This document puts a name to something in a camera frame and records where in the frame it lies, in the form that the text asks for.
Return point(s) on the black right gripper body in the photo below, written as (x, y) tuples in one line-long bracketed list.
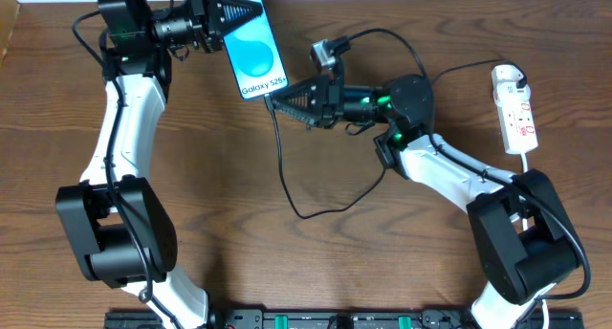
[(332, 99)]

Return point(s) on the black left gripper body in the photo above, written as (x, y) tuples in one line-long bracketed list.
[(205, 21)]

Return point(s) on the smartphone with blue screen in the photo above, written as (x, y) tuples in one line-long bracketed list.
[(255, 58)]

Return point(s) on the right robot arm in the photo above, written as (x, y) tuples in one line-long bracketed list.
[(525, 240)]

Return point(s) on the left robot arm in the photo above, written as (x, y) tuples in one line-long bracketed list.
[(118, 229)]

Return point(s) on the white USB charger plug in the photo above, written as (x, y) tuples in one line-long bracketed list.
[(508, 80)]

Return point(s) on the white power strip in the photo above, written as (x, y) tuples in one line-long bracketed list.
[(515, 117)]

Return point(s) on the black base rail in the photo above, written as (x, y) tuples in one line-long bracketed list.
[(258, 319)]

